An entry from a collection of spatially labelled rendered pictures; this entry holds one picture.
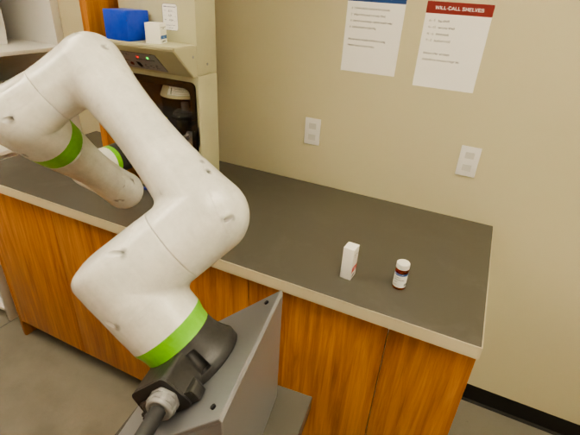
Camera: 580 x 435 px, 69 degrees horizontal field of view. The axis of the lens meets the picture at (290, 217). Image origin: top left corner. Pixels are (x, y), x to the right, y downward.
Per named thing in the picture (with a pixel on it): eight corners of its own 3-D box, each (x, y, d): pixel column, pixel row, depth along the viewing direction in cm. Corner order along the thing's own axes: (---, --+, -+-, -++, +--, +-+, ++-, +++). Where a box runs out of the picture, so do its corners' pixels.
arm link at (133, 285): (224, 314, 63) (139, 217, 59) (141, 384, 62) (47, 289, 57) (219, 291, 76) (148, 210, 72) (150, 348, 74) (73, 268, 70)
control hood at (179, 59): (125, 65, 153) (121, 35, 148) (198, 77, 141) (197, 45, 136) (100, 69, 143) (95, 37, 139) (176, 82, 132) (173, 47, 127)
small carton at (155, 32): (152, 41, 138) (150, 21, 135) (167, 42, 138) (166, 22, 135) (146, 42, 134) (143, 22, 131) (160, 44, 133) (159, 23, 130)
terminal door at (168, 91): (140, 173, 172) (127, 71, 153) (200, 190, 161) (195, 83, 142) (138, 173, 171) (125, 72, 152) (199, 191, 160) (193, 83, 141)
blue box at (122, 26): (128, 36, 146) (124, 8, 141) (150, 39, 142) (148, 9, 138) (105, 38, 138) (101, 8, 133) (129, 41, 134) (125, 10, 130)
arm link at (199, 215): (255, 204, 60) (84, 3, 78) (165, 278, 58) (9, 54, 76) (272, 230, 72) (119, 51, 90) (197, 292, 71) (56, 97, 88)
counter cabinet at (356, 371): (119, 269, 277) (97, 137, 233) (438, 393, 204) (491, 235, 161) (24, 334, 223) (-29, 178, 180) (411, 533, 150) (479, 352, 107)
